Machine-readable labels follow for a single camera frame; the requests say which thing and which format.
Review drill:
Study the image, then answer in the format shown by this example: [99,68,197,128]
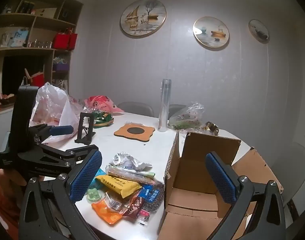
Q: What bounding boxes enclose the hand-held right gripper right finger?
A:
[205,151,286,240]

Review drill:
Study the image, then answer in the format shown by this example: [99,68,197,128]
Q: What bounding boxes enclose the black phone stand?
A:
[75,112,96,146]

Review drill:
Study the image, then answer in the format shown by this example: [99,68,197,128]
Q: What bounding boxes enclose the red box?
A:
[25,69,44,87]

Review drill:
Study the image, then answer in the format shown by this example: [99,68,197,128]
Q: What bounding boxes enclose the white chair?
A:
[270,142,305,205]

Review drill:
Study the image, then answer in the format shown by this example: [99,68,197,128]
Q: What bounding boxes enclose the clear-wrapped cereal bar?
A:
[105,165,155,183]

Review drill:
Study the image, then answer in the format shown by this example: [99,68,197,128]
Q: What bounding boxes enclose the gold wrapped object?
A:
[205,121,219,135]

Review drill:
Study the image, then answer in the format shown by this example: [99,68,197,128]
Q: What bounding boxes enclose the small round wall picture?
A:
[248,19,270,43]

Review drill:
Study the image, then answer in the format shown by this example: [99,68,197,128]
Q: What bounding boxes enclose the row of glass jars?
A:
[27,39,53,48]

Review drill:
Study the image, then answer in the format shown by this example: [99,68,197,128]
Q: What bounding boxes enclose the small pink snack packet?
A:
[136,209,150,227]

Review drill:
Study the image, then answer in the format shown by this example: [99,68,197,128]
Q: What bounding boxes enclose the red gift bag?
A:
[53,29,78,51]

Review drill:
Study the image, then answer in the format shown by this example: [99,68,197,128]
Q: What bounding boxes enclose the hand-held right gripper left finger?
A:
[19,149,103,240]

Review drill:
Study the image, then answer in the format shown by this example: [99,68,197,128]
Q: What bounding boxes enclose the orange snack packet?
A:
[91,192,129,225]

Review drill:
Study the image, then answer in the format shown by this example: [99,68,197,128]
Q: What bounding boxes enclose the cork coaster mat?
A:
[114,123,155,143]

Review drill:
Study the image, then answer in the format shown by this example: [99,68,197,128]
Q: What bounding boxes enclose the dark speckled snack packet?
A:
[142,182,165,214]

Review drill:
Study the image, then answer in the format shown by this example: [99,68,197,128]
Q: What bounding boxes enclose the white plastic bag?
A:
[30,82,80,144]

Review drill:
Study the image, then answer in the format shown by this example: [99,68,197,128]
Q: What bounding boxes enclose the large round wall picture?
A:
[120,0,167,38]

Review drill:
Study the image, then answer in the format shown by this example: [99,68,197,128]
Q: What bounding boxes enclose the dark red snack packet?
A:
[122,196,145,223]

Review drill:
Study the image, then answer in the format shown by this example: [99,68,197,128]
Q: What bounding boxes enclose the crumpled silver snack packet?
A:
[112,152,153,172]

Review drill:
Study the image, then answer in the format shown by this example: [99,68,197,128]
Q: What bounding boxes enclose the teal snack packet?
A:
[89,169,106,190]

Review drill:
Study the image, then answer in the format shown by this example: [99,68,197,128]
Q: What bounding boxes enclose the clear bag of greens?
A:
[168,102,205,130]

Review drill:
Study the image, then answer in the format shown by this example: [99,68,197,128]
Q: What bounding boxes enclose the clear plastic film roll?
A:
[158,79,172,133]

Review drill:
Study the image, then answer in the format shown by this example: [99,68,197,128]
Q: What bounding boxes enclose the brown cardboard box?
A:
[158,130,284,240]

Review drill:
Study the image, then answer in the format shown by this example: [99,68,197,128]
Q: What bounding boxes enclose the blue snack packet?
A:
[137,184,160,204]

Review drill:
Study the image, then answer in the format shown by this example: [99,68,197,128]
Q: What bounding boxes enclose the wooden shelf unit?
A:
[0,0,83,115]

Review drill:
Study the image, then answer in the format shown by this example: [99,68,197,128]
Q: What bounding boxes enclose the yellow snack packet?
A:
[95,175,143,199]

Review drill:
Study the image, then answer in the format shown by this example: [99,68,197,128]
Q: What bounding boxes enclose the person's left hand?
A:
[0,166,26,188]

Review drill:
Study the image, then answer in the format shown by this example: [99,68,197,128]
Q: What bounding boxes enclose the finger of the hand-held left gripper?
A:
[30,124,74,143]
[25,144,99,178]

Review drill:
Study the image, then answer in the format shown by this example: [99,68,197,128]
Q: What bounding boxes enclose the medium round wall picture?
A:
[193,16,230,49]

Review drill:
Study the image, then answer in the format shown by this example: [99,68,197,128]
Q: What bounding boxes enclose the green jelly cup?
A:
[86,189,104,203]

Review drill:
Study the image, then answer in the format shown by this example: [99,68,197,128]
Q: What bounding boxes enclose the person's red patterned clothing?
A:
[0,187,25,230]

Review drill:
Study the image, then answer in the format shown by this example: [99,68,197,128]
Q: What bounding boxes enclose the pink plastic bag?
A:
[84,95,125,115]

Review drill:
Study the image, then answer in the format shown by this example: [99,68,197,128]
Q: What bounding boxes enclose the light blue box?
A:
[9,27,29,48]

